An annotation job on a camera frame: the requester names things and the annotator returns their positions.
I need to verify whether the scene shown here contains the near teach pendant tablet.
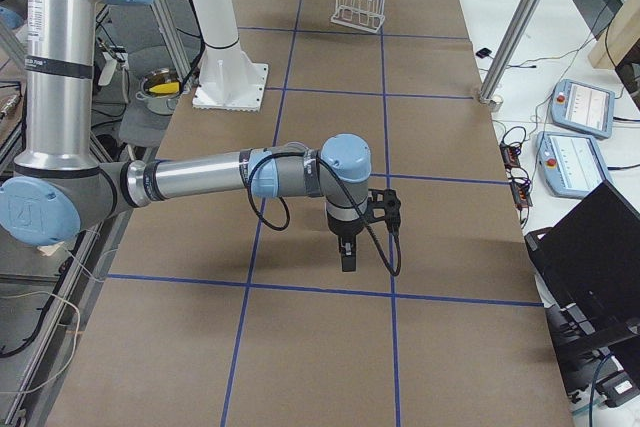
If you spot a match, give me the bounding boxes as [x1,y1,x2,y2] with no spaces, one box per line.
[536,131,612,199]

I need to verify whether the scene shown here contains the black laptop on stand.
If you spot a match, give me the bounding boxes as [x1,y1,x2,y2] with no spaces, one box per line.
[525,180,639,382]

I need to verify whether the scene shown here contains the far teach pendant tablet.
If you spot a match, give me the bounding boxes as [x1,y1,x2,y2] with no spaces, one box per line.
[550,79,615,139]

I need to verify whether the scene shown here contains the black orange usb hub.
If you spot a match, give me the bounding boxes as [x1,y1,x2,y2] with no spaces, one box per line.
[499,143,521,169]

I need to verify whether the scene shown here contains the steel bowl with corn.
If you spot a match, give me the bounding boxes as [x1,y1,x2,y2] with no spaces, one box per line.
[135,68,181,116]

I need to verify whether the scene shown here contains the small black usb device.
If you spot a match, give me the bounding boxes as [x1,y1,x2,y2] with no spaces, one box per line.
[475,48,491,58]

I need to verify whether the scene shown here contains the aluminium frame post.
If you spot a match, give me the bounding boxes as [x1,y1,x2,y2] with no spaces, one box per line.
[478,0,540,112]

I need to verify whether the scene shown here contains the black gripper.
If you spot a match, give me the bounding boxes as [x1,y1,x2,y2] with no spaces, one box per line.
[327,215,364,272]

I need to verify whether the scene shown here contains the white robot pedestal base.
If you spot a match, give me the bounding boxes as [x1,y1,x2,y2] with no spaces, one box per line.
[192,0,269,111]

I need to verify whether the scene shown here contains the teach pendant tablet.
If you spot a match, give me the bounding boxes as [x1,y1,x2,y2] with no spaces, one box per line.
[536,131,612,199]
[550,79,615,139]

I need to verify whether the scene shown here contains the white wire cup holder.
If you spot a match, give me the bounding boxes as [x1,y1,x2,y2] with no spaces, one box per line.
[330,0,386,34]

